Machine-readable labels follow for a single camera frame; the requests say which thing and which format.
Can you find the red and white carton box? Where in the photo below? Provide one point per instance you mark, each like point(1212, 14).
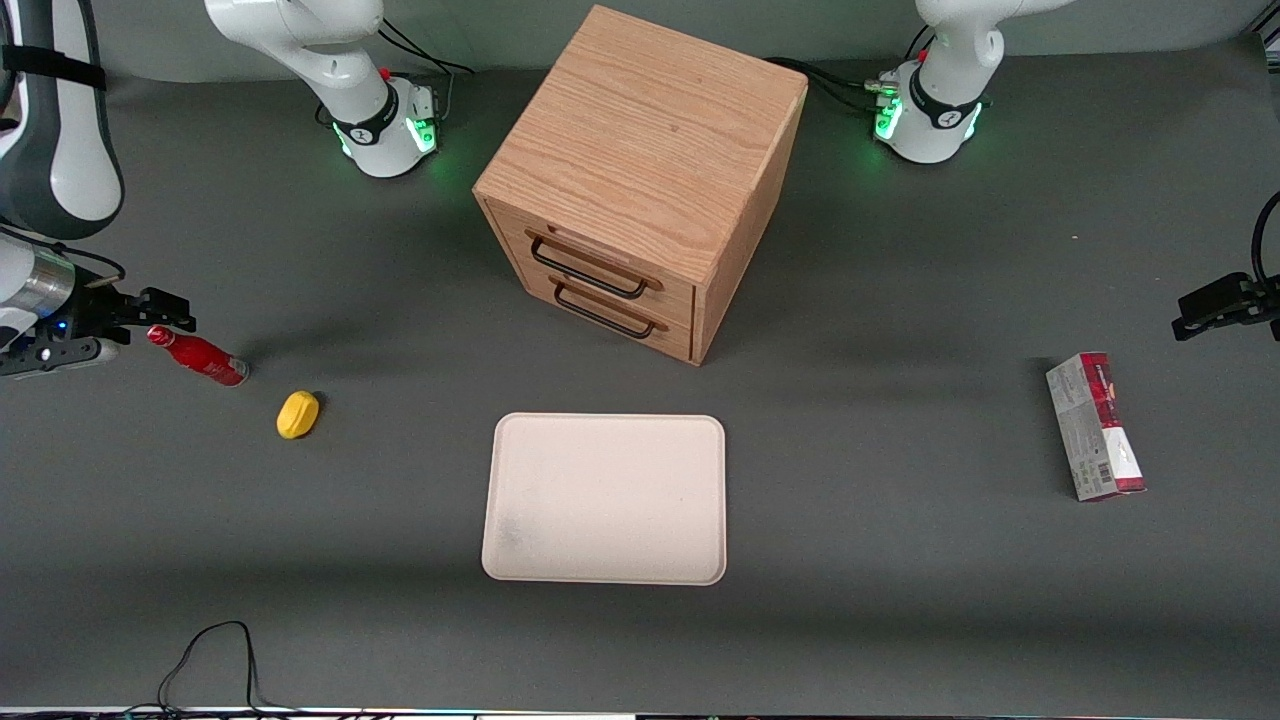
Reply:
point(1095, 430)

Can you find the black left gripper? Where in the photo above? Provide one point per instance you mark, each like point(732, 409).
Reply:
point(1229, 301)

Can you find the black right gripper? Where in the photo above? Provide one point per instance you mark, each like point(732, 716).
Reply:
point(103, 306)

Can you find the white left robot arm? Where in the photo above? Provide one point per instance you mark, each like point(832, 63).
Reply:
point(960, 40)

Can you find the beige plastic tray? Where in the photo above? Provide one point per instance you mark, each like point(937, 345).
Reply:
point(605, 500)

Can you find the wooden drawer front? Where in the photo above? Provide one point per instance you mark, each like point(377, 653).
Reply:
point(680, 300)
point(680, 338)

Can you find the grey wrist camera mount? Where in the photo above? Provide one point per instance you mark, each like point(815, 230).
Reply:
point(60, 358)

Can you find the wooden drawer cabinet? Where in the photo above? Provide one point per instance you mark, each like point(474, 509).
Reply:
point(650, 130)

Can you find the yellow toy lemon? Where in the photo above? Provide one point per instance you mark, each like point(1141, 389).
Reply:
point(297, 415)

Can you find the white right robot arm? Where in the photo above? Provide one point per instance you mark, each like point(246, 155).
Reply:
point(300, 30)

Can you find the red coke bottle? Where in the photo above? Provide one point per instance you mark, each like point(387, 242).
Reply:
point(205, 358)

